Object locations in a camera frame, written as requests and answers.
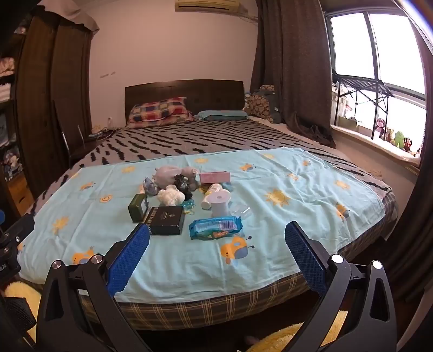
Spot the monkey plush toy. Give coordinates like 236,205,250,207
373,118,388,140

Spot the blue plush toy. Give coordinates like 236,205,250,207
256,84,283,124

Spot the black folding rack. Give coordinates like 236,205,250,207
332,69,395,140

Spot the blue wipes packet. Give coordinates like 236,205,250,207
188,216,245,240

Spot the black box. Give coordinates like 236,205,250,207
146,205,186,235

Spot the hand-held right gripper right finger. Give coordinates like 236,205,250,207
285,221,397,352

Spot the metal chair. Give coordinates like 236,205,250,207
52,100,102,165

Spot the shelf unit with clothes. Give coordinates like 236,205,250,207
0,20,34,217

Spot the white spool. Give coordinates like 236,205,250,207
206,189,232,219

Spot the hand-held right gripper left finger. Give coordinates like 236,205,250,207
35,223,153,352

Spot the dark bedside table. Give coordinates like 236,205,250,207
68,135,113,160

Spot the black tray of small parts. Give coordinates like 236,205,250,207
0,297,37,343

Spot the zebra striped blanket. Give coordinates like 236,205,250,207
32,118,395,212

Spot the dark wooden wardrobe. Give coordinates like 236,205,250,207
15,9,94,200

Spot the dark wooden headboard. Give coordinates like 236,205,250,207
124,79,245,126

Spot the brown spotted plush toy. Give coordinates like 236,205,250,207
244,91,275,118

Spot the pink box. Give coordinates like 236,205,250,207
199,171,231,185

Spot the teal pillow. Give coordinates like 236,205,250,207
194,110,250,122

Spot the brown curtain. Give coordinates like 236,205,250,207
382,20,433,305
250,0,336,148

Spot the window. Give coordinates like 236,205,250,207
325,10,427,109

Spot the yellow fluffy rug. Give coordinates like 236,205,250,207
246,309,350,352
3,280,42,343

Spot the white bottle yellow label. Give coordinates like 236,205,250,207
200,183,223,211

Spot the purple wrapper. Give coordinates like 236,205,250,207
143,177,160,195

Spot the colourful checked pillow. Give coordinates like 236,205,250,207
126,97,196,128

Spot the air conditioner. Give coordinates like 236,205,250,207
174,0,241,15

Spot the plaid mattress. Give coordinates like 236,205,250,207
78,191,397,331

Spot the black hair scrunchie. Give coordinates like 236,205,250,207
174,174,192,201

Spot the lilac plush toy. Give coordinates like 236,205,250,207
152,165,201,191

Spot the light blue printed cloth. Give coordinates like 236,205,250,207
17,148,386,304

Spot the green storage box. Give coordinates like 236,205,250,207
337,116,360,131

